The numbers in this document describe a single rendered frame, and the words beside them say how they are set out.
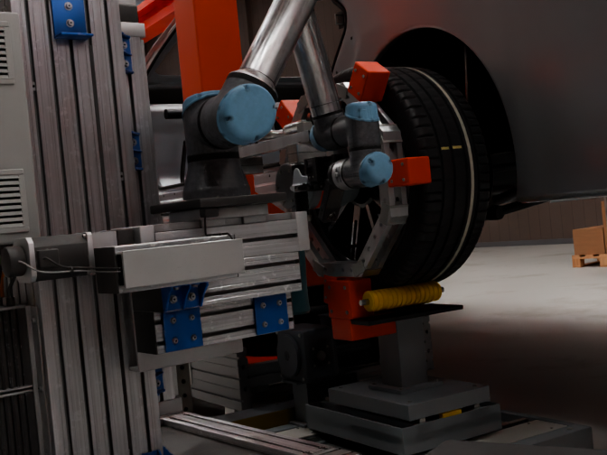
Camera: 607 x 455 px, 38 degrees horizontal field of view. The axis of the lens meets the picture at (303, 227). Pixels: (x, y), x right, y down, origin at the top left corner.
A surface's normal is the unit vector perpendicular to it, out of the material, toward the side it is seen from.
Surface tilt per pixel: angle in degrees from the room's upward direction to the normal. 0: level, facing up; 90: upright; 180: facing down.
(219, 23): 90
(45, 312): 90
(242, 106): 96
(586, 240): 90
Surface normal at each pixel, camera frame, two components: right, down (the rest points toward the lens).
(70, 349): 0.60, -0.05
